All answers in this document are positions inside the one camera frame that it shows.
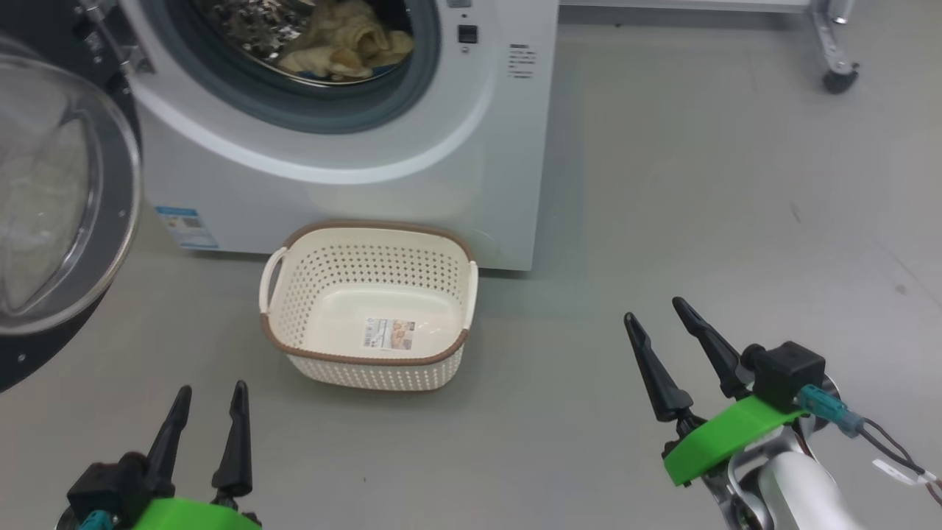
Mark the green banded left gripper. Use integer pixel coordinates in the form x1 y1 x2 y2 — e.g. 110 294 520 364
129 381 263 530

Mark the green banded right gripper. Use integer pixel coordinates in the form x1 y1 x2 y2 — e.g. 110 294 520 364
623 297 809 488

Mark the cream bear print garment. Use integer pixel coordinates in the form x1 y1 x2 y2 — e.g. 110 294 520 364
278 40 415 80

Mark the cream perforated laundry basket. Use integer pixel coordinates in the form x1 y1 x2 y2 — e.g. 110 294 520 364
258 219 480 392

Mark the white washing machine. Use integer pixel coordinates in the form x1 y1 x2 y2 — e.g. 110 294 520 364
74 0 560 272

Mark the metal rack leg with caster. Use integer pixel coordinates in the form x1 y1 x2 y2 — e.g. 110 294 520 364
559 0 860 94

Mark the right camera cable teal plug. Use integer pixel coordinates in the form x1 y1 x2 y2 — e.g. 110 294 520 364
795 383 942 509

